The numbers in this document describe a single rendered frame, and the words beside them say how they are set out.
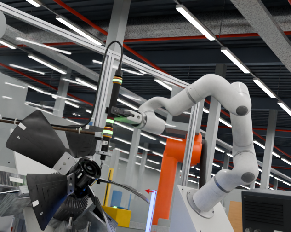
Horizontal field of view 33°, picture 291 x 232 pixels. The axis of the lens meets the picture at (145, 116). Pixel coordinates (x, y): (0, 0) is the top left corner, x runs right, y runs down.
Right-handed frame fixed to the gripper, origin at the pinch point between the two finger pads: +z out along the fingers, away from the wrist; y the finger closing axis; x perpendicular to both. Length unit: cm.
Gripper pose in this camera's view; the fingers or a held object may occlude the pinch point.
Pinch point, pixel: (111, 110)
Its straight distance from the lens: 228.5
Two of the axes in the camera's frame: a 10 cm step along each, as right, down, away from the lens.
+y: -6.6, 0.3, 7.5
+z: -7.3, -2.5, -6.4
